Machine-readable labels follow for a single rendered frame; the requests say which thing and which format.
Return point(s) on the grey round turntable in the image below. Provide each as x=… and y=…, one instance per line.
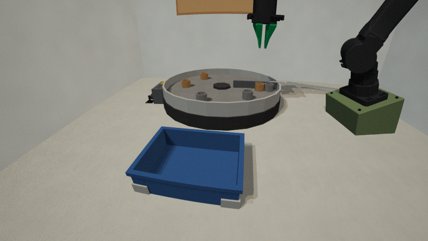
x=224, y=109

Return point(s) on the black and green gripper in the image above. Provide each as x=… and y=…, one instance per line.
x=265, y=14

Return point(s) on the grey metal bushing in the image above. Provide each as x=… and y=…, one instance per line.
x=247, y=94
x=268, y=87
x=202, y=96

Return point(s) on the blue open tray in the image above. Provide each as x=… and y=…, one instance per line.
x=193, y=165

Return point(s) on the bronze bushing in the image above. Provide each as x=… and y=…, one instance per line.
x=204, y=76
x=186, y=83
x=259, y=86

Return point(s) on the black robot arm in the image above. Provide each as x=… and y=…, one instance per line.
x=359, y=54

